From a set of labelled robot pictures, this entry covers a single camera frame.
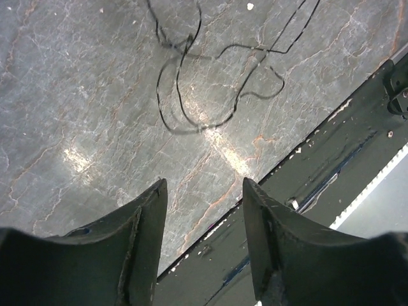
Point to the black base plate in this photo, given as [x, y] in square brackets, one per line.
[318, 180]

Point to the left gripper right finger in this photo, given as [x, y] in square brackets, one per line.
[296, 261]

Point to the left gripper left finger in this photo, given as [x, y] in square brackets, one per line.
[111, 261]

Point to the grey cable duct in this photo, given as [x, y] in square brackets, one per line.
[339, 220]

